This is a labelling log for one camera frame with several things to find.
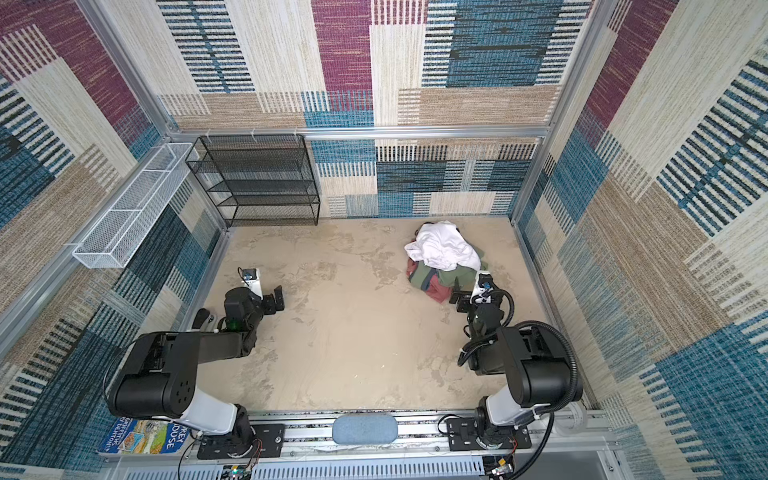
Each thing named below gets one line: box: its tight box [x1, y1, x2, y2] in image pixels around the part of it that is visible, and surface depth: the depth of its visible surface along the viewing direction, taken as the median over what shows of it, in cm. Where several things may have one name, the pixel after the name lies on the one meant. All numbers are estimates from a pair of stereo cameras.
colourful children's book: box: [97, 417, 191, 455], surface depth 73 cm
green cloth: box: [409, 246, 488, 291], surface depth 99 cm
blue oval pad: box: [332, 413, 399, 445], surface depth 74 cm
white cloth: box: [404, 220, 481, 272], surface depth 99 cm
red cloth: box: [406, 259, 454, 304], surface depth 99 cm
